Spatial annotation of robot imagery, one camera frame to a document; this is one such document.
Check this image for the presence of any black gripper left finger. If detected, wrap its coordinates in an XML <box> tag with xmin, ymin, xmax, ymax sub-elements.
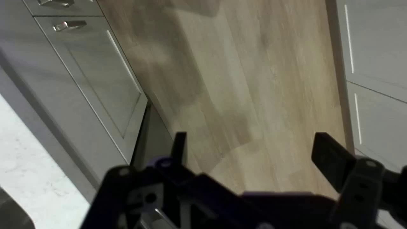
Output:
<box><xmin>81</xmin><ymin>131</ymin><xmax>246</xmax><ymax>229</ymax></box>

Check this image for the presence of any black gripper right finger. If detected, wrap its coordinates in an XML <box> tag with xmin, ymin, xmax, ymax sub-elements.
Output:
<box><xmin>311</xmin><ymin>131</ymin><xmax>387</xmax><ymax>229</ymax></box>

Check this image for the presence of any long pale cabinet strip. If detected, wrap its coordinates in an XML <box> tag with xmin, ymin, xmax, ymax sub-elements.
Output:
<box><xmin>353</xmin><ymin>92</ymin><xmax>364</xmax><ymax>147</ymax></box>
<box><xmin>343</xmin><ymin>4</ymin><xmax>357</xmax><ymax>75</ymax></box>

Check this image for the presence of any grey cabinet front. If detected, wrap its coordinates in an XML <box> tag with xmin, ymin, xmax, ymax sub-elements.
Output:
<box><xmin>335</xmin><ymin>0</ymin><xmax>407</xmax><ymax>105</ymax></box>
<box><xmin>347</xmin><ymin>82</ymin><xmax>407</xmax><ymax>173</ymax></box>

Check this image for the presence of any white shaker cabinet door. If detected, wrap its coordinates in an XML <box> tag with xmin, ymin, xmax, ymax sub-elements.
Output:
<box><xmin>22</xmin><ymin>0</ymin><xmax>105</xmax><ymax>18</ymax></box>
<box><xmin>34</xmin><ymin>14</ymin><xmax>151</xmax><ymax>164</ymax></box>

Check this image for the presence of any metal cabinet door handle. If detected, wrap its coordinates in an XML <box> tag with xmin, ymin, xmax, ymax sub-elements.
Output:
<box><xmin>37</xmin><ymin>0</ymin><xmax>74</xmax><ymax>8</ymax></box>
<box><xmin>51</xmin><ymin>19</ymin><xmax>88</xmax><ymax>33</ymax></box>

